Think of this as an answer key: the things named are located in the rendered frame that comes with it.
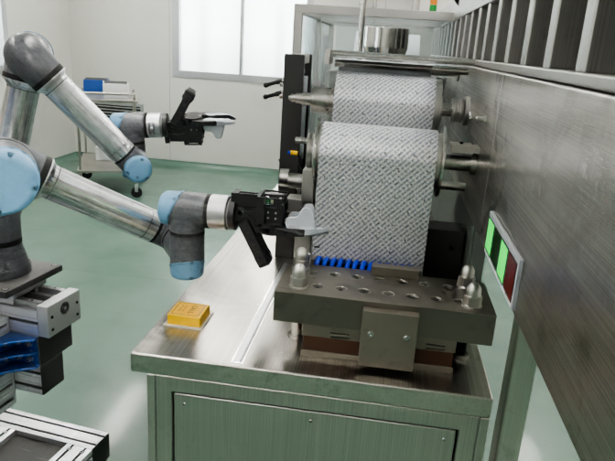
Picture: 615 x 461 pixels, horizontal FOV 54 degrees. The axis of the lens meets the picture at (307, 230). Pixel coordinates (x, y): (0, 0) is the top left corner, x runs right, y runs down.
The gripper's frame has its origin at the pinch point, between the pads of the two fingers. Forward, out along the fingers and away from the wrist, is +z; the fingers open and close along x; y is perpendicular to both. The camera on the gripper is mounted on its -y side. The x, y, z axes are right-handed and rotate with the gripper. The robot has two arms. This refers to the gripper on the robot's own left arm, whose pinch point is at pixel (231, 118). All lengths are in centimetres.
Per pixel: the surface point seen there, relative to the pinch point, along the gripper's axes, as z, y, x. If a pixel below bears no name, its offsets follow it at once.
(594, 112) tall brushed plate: 43, -38, 121
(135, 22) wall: -143, 54, -536
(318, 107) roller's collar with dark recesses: 24.0, -12.0, 30.4
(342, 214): 27, 1, 63
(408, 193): 40, -4, 65
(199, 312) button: -2, 19, 72
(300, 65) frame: 19.7, -20.6, 22.9
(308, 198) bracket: 21, 2, 54
